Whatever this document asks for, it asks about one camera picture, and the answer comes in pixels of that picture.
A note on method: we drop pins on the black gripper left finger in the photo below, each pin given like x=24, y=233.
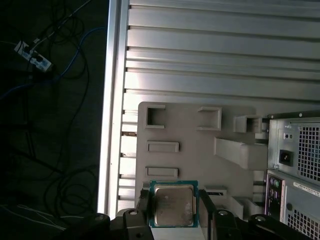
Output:
x=132, y=225

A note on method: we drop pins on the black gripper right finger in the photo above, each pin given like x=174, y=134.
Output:
x=222, y=225

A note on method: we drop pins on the silver green CPU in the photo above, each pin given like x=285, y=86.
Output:
x=173, y=205

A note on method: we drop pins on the white power strip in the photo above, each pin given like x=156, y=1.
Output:
x=37, y=61

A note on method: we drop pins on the black PC case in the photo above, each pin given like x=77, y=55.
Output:
x=273, y=140

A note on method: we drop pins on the grey parts rack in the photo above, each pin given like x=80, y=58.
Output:
x=195, y=155

